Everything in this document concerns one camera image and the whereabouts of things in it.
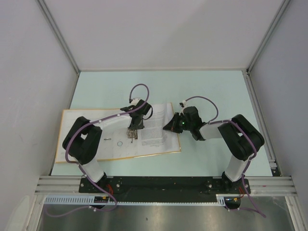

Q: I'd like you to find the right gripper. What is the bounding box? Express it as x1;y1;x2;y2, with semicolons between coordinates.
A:
163;113;193;134

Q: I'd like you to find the yellow ring binder folder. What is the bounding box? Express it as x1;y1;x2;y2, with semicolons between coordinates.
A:
55;103;180;164

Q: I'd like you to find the printed paper stack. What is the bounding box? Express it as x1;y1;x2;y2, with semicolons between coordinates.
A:
137;103;181;156

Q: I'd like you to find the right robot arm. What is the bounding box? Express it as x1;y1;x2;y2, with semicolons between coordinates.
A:
163;106;265;193

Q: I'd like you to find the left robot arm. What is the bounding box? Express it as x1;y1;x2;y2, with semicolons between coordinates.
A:
62;98;153;193

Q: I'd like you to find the metal lever arch mechanism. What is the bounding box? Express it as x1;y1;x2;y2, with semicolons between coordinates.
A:
127;128;138;143

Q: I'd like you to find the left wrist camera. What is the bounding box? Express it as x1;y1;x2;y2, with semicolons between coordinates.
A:
129;98;141;106

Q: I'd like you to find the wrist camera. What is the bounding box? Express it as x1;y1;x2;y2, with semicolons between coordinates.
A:
129;98;141;106
179;100;188;109

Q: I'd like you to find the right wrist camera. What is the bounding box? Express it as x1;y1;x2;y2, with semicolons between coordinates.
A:
179;100;188;109

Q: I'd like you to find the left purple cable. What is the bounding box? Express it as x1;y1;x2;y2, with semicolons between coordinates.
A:
45;83;151;212

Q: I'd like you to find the purple cable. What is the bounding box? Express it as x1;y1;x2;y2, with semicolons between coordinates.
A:
179;95;267;218
45;83;151;212

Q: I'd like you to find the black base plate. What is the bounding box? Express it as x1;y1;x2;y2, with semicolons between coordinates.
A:
79;176;251;203

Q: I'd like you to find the white slotted cable duct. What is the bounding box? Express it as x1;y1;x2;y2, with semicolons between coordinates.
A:
44;194;243;207

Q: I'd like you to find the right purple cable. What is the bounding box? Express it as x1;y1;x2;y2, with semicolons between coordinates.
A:
179;95;267;218

